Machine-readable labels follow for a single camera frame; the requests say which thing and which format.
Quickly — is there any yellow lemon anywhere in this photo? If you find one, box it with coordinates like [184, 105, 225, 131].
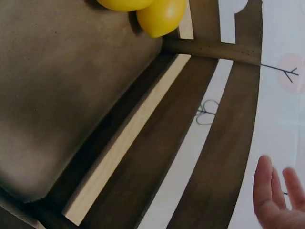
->
[136, 0, 188, 39]
[95, 0, 156, 12]

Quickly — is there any brown wooden crate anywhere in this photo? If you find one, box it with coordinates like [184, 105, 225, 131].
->
[0, 0, 263, 229]

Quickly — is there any person's right hand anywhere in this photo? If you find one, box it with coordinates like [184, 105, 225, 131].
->
[252, 155, 305, 229]

